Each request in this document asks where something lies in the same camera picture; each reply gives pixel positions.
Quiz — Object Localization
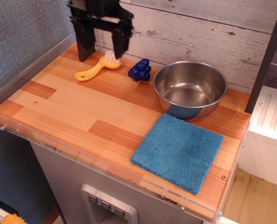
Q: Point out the blue folded cloth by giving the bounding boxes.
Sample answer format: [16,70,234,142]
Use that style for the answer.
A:
[130,113,224,195]

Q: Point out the yellow scrubber brush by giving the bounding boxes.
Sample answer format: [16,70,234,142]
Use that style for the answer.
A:
[74,50,121,81]

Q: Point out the white toy sink unit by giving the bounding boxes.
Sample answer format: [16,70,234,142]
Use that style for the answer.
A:
[237,35,277,189]

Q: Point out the stainless steel bowl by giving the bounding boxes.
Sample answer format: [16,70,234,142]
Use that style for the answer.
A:
[153,61,228,121]

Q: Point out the yellow object bottom left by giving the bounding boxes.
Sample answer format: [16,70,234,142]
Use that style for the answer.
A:
[1,214,25,224]

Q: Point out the clear acrylic guard rail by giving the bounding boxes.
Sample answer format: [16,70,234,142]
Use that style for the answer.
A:
[0,113,223,223]

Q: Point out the grey toy fridge cabinet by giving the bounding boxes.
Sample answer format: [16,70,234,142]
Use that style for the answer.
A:
[31,143,202,224]

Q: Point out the dark left post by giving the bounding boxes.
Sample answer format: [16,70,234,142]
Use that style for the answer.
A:
[77,43,95,62]

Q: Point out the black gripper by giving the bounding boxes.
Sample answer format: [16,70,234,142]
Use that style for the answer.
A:
[67,0,134,58]

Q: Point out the dark right post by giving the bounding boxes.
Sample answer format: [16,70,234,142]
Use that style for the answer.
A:
[245,21,277,114]

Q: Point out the dark post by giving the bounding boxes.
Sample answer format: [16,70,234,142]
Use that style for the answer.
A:
[77,43,95,62]
[245,21,277,114]

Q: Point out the silver dispenser panel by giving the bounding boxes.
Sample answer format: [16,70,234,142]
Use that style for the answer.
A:
[81,183,138,224]

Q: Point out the blue toy grapes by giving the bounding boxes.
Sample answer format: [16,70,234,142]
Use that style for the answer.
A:
[128,58,152,81]

